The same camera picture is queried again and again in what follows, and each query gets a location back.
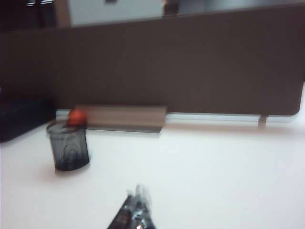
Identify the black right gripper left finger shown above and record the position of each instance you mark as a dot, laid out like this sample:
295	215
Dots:
124	214

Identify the white divider mounting bracket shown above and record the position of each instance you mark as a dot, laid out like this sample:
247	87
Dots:
262	120

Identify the brown fabric desk divider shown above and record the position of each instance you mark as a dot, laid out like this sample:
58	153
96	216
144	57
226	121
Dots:
166	66

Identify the orange round fruit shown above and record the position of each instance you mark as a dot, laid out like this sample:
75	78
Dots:
76	117

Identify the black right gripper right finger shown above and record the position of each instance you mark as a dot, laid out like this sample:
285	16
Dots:
143	210

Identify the dark blue plastic case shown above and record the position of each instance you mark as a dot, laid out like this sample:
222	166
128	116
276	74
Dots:
21	119

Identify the black mesh cylindrical basket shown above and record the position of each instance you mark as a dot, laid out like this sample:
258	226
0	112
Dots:
69	145

